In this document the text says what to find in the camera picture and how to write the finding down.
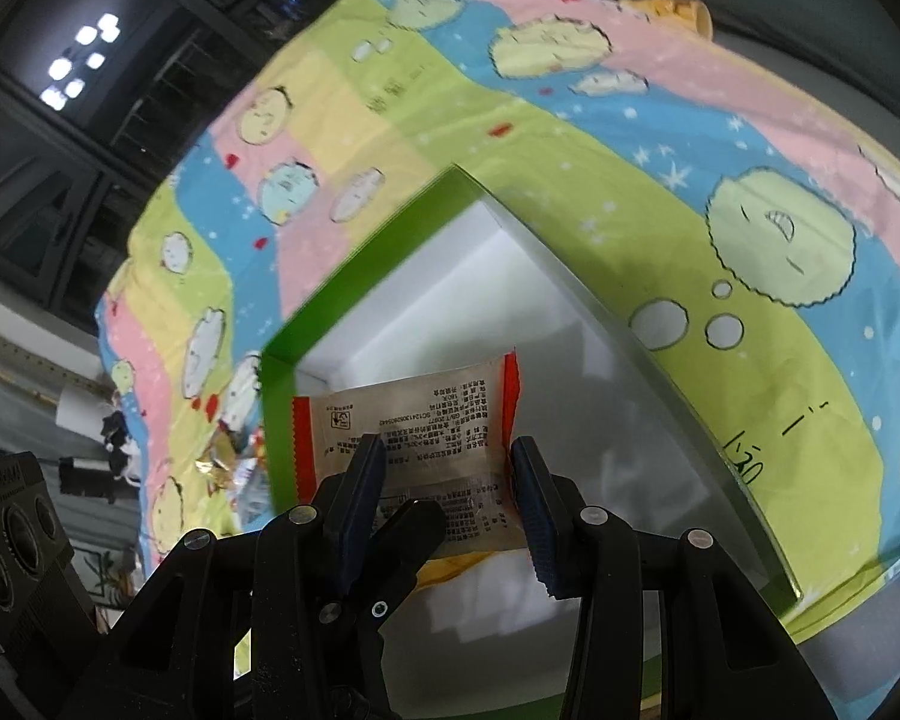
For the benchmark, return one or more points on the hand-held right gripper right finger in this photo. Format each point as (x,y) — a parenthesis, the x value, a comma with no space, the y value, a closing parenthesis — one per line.
(536,510)

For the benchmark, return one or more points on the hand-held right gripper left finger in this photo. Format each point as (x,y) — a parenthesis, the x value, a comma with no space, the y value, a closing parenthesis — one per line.
(361,499)

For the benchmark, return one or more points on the beige red-ended snack packet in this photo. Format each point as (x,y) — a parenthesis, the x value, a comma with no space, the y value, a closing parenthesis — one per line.
(435,427)

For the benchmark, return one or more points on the yellow snack packet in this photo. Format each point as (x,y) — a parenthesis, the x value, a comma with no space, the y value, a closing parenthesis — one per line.
(450,568)

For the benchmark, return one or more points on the silver peanut snack packet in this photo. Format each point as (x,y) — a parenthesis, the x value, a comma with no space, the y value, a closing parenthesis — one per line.
(255,502)

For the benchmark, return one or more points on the orange snack packet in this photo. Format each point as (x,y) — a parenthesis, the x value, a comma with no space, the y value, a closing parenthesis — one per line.
(252,457)

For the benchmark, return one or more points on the gold brown snack packet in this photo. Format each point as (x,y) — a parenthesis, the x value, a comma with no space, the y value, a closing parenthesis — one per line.
(217,461)

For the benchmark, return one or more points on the green white-lined box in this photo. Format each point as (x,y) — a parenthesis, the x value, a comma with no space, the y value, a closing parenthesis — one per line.
(457,277)

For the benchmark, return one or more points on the black box device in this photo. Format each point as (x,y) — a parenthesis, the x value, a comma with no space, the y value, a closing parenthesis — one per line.
(90,478)

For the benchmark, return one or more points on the black and white object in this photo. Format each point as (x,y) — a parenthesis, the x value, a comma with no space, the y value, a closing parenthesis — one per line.
(120,442)

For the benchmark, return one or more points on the printed pastel blanket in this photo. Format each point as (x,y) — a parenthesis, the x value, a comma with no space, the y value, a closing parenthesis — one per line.
(570,165)

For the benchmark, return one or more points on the dark glass window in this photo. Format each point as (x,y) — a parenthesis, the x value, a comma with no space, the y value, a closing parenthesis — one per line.
(120,150)

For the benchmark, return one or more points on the yellow cup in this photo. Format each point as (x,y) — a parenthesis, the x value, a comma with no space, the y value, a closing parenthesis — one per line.
(667,13)

